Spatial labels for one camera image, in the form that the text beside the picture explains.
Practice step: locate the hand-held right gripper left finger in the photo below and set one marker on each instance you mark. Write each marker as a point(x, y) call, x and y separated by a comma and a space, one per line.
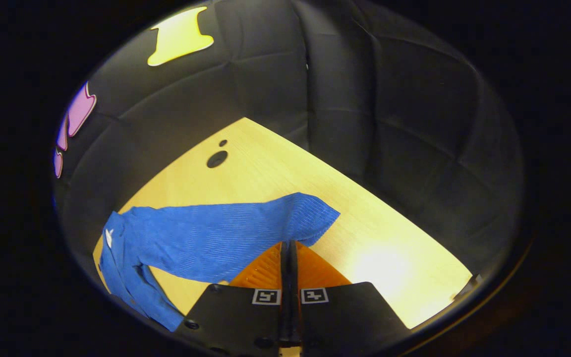
point(246, 317)

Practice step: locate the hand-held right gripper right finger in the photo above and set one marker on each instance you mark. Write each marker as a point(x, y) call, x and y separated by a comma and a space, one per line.
point(345, 317)

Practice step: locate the blue collared shirt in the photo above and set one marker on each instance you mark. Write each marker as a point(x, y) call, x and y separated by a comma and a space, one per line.
point(206, 238)

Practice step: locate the black backdrop cloth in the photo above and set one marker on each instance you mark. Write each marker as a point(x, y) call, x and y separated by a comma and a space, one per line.
point(389, 124)

